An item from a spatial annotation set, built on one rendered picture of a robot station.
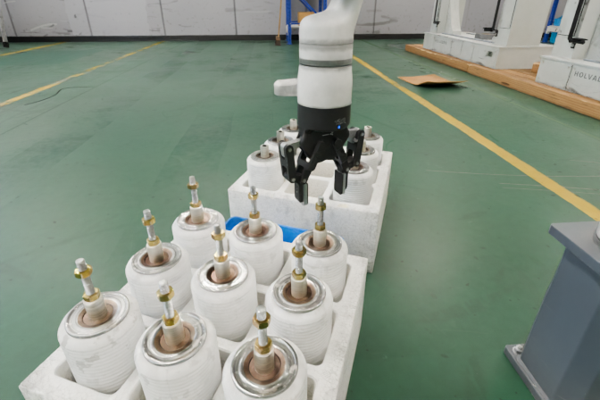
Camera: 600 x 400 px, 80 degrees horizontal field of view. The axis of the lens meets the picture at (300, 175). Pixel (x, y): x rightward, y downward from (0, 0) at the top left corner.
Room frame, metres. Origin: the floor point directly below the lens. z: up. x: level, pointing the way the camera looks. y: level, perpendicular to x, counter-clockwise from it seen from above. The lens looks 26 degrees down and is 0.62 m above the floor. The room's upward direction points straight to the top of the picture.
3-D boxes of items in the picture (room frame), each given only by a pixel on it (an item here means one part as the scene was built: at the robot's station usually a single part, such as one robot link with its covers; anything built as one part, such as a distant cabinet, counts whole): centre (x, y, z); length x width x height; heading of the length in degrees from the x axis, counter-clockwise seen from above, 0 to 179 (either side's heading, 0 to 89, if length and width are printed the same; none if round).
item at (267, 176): (0.86, 0.09, 0.16); 0.10 x 0.10 x 0.18
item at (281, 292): (0.38, 0.00, 0.25); 0.08 x 0.08 x 0.01
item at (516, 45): (4.02, -1.91, 0.45); 1.61 x 0.57 x 0.74; 5
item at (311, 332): (0.38, 0.00, 0.16); 0.10 x 0.10 x 0.18
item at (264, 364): (0.26, 0.04, 0.26); 0.02 x 0.02 x 0.03
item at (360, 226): (0.94, -0.06, 0.09); 0.39 x 0.39 x 0.18; 72
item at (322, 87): (0.51, -0.02, 0.52); 0.11 x 0.09 x 0.06; 30
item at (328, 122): (0.49, -0.03, 0.45); 0.08 x 0.08 x 0.09
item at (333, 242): (0.49, -0.03, 0.25); 0.08 x 0.08 x 0.01
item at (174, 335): (0.30, 0.15, 0.26); 0.02 x 0.02 x 0.03
